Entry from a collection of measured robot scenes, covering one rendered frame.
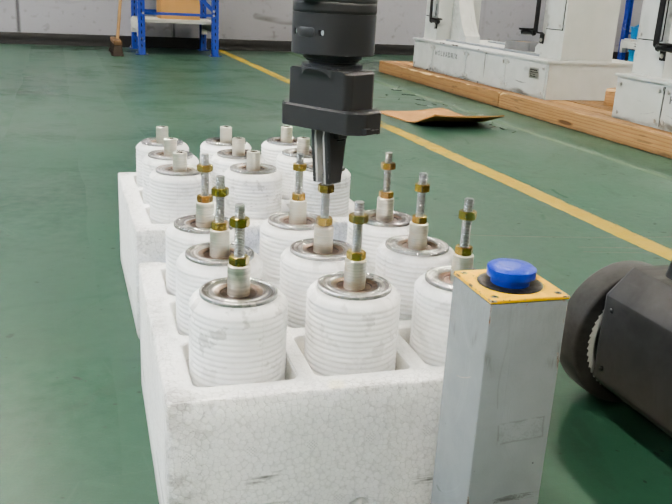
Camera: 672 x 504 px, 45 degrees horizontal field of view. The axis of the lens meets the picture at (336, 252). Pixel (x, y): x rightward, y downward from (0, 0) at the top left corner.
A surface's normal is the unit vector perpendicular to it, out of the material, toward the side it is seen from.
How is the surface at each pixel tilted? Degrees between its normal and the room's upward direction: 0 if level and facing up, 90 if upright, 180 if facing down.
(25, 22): 90
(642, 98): 90
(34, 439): 0
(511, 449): 90
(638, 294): 45
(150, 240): 90
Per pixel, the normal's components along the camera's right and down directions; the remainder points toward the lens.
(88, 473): 0.05, -0.95
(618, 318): -0.95, 0.05
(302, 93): -0.65, 0.21
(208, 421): 0.29, 0.31
